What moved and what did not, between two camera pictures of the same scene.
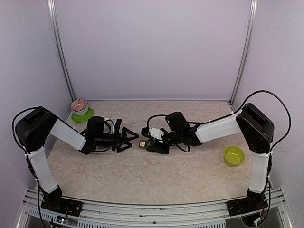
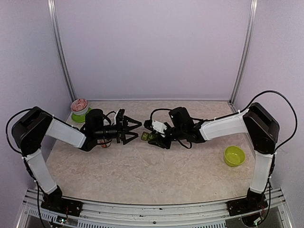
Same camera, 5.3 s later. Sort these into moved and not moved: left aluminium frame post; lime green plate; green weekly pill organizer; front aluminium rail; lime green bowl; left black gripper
Moved: green weekly pill organizer; left black gripper
Not moved: lime green bowl; front aluminium rail; left aluminium frame post; lime green plate
